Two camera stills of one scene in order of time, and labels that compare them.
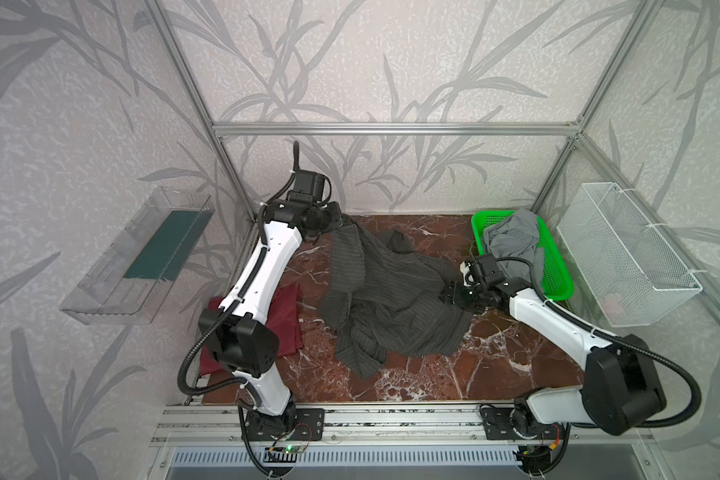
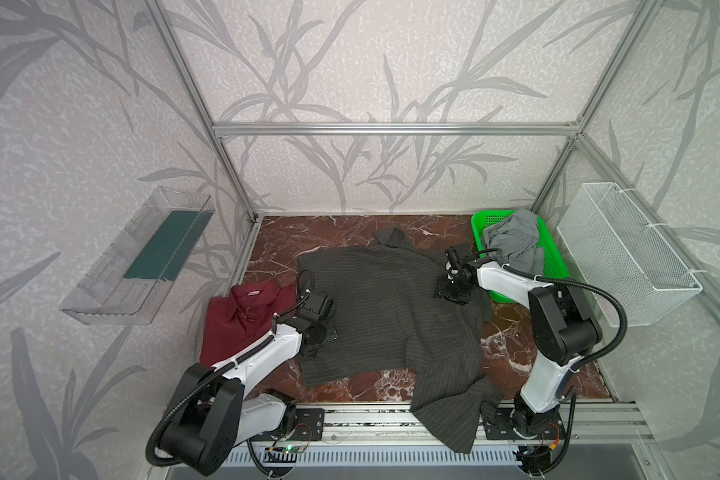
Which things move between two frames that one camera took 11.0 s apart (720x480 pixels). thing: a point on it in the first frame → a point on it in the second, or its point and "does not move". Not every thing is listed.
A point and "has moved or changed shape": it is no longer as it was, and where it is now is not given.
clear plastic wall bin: x=125 y=285 does not move
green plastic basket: x=557 y=281 does not move
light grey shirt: x=516 y=235 does not move
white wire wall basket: x=633 y=275 does not move
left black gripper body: x=328 y=218 → x=315 y=336
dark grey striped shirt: x=384 y=296 has moved or changed shape
